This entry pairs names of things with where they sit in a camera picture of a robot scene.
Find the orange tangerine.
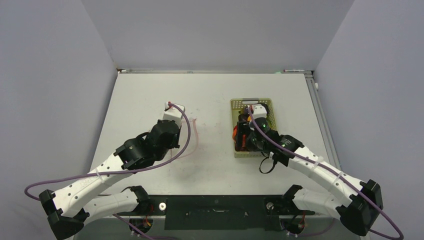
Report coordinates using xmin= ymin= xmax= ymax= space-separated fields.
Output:
xmin=232 ymin=126 xmax=238 ymax=145

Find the beige plastic basket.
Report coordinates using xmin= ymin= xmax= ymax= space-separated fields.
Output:
xmin=230 ymin=98 xmax=277 ymax=158

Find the clear zip top bag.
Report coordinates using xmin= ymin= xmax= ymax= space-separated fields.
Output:
xmin=169 ymin=117 xmax=199 ymax=160

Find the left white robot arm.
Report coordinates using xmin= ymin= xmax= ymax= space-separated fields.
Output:
xmin=39 ymin=119 xmax=181 ymax=240

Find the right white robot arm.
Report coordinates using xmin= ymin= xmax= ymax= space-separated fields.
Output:
xmin=232 ymin=117 xmax=383 ymax=236

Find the purple eggplant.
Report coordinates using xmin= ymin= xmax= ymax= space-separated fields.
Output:
xmin=237 ymin=106 xmax=252 ymax=122

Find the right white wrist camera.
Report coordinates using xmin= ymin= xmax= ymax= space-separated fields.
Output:
xmin=247 ymin=103 xmax=270 ymax=123

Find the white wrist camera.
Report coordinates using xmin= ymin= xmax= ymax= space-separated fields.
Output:
xmin=162 ymin=101 xmax=184 ymax=128
xmin=247 ymin=103 xmax=270 ymax=123

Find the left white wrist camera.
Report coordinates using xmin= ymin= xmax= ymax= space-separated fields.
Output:
xmin=162 ymin=101 xmax=184 ymax=128

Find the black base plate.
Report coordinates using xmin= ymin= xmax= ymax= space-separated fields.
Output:
xmin=123 ymin=195 xmax=314 ymax=231

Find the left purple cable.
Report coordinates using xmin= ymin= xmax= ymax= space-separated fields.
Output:
xmin=23 ymin=101 xmax=192 ymax=202

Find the purple cable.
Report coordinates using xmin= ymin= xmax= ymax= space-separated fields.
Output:
xmin=23 ymin=101 xmax=192 ymax=202
xmin=247 ymin=105 xmax=405 ymax=240

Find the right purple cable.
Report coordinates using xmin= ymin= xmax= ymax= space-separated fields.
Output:
xmin=247 ymin=105 xmax=405 ymax=240

